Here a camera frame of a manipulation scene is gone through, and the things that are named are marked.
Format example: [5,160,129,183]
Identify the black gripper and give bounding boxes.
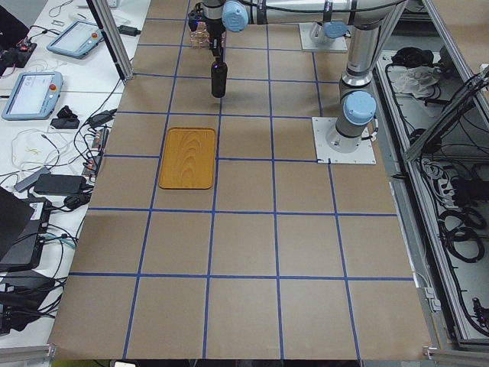
[206,18,225,60]

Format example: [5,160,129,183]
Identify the dark wine bottle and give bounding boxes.
[211,61,228,99]

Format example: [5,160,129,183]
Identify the wooden tray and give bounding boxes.
[158,127,216,190]

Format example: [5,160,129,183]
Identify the teach pendant far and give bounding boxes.
[47,21,104,60]

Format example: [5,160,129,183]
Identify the teach pendant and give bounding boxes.
[2,71,63,121]
[47,21,104,60]

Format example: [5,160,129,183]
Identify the teach pendant near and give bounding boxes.
[2,71,63,121]

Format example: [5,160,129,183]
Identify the black power adapter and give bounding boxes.
[34,174,86,196]

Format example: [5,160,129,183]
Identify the black laptop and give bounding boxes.
[1,188,51,272]

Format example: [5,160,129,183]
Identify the copper wire bottle basket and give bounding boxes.
[189,21,210,50]

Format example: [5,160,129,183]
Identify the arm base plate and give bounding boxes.
[312,117,376,165]
[299,21,348,54]

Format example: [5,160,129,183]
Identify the aluminium frame post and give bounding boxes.
[86,0,133,83]

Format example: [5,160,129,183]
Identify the side cable cabinet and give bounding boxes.
[375,1,488,352]

